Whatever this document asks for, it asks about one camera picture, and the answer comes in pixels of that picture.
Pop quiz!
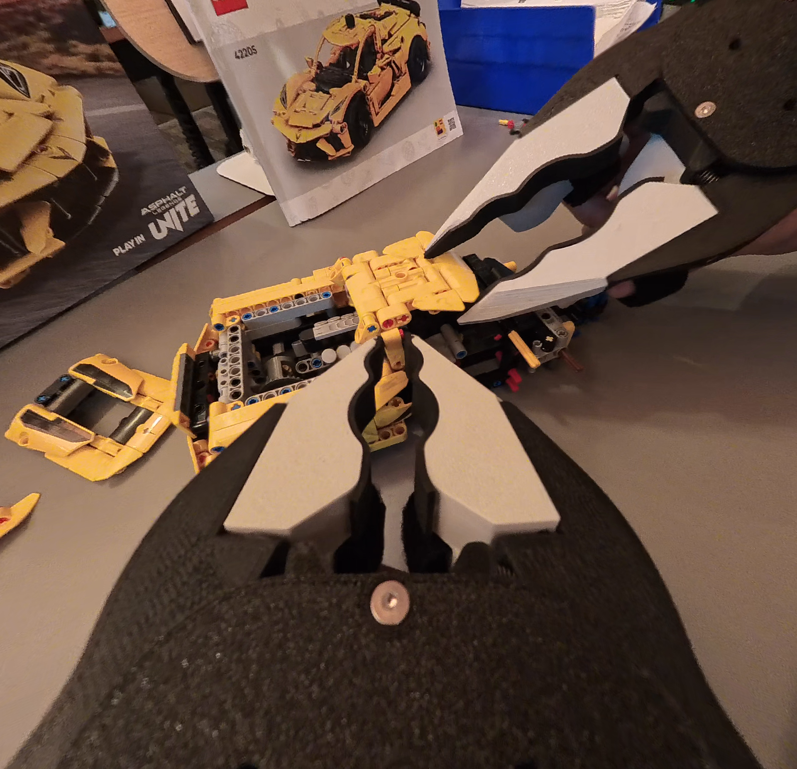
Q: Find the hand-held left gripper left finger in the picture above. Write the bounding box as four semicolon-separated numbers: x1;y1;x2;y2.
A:
222;337;387;573

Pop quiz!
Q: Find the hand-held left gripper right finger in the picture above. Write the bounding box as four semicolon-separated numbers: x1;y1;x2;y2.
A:
401;335;561;573

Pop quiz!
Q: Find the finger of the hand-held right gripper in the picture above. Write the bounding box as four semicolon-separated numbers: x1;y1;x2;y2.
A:
457;180;720;326
423;76;633;259

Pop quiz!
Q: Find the yellow toy car model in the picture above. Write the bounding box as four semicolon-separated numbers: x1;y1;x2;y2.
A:
171;232;610;471

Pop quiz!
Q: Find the yellow wedge brick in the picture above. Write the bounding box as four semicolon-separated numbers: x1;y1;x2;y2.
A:
0;492;42;539

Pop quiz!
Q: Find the grey desk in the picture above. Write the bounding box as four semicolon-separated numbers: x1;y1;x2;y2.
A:
0;105;797;751

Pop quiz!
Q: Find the person's right hand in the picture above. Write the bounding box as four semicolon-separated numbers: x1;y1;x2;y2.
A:
562;182;625;237

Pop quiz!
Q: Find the blue plastic bin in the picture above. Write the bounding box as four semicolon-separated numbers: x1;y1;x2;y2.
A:
436;0;667;117

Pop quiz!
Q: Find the yellow toy car hood section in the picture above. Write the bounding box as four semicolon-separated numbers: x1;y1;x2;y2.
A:
5;353;179;483

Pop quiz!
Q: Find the toy car instruction booklet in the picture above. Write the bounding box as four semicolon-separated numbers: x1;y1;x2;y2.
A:
173;0;465;228

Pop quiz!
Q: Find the toy car cardboard box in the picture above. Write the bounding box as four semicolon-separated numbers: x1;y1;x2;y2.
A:
0;0;217;350

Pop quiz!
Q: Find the white flat base plate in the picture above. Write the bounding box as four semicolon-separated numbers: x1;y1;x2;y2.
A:
216;151;278;198

